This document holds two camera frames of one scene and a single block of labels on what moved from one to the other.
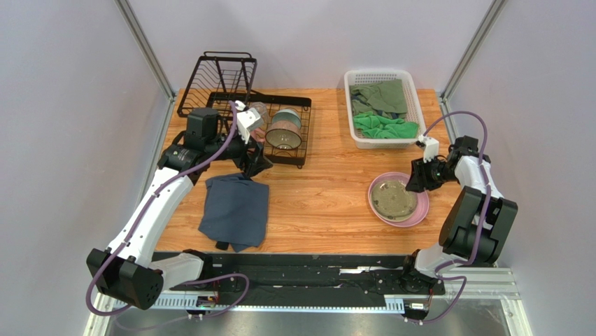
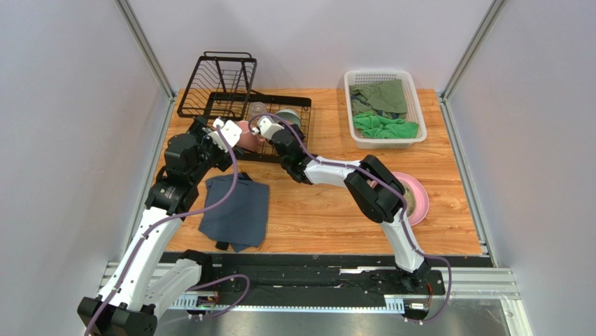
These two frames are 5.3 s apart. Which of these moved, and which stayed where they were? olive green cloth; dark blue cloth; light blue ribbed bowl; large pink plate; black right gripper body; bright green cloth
Moved: black right gripper body; large pink plate
Stayed: olive green cloth; dark blue cloth; bright green cloth; light blue ribbed bowl
